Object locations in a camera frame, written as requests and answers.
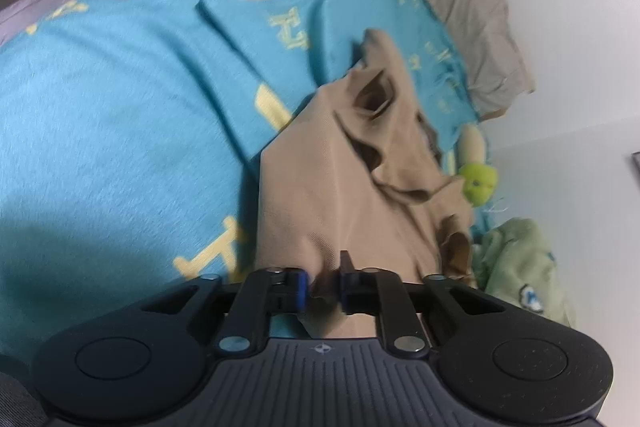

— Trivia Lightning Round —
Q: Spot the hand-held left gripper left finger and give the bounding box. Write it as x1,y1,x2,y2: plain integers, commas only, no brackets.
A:
142,267,309,360

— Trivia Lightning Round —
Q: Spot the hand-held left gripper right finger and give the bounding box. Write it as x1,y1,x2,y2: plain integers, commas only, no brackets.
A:
339,251,506,354

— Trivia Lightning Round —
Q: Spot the tan t-shirt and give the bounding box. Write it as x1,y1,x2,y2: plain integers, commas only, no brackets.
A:
255,28,476,340

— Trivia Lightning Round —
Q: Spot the green plush toy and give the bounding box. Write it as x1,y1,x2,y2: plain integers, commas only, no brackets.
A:
454,124,501,208

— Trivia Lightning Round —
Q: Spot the light green fluffy blanket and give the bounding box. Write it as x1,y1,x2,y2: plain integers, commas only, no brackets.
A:
472,217,577,327

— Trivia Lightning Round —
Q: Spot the blue printed bed sheet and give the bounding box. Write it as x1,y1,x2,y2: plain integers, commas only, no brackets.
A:
0,0,506,358

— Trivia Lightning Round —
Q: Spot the grey pillow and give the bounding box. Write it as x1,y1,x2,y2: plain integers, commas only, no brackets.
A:
404,0,537,122

